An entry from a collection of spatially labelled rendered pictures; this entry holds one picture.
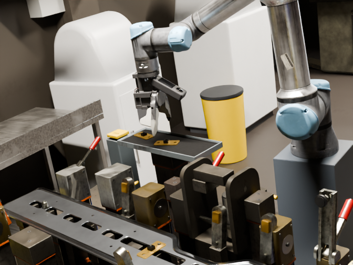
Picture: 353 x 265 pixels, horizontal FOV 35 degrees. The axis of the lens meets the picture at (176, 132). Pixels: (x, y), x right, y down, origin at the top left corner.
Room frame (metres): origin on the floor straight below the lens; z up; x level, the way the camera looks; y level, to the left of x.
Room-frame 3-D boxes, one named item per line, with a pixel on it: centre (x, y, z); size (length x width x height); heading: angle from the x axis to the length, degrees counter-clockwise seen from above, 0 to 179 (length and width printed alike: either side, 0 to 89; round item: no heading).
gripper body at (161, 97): (1.76, 0.07, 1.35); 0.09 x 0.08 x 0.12; 68
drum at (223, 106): (4.31, -0.41, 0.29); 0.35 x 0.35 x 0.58
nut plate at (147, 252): (1.35, 0.12, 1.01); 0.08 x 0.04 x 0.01; 133
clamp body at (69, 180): (1.90, 0.40, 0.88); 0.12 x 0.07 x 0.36; 134
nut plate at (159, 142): (1.75, 0.04, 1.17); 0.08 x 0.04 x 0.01; 68
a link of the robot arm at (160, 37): (1.72, -0.04, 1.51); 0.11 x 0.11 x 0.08; 61
